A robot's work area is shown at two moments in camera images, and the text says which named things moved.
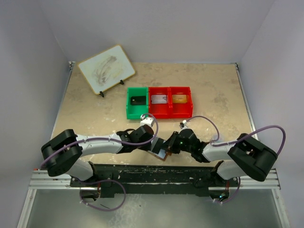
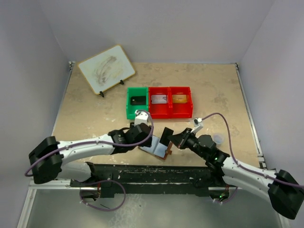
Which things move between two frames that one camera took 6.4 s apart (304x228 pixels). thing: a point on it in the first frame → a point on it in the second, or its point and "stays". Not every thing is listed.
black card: x=158 y=146 → x=164 y=139
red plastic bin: x=159 y=105 stays
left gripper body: x=146 y=147 stays
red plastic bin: x=180 y=102 stays
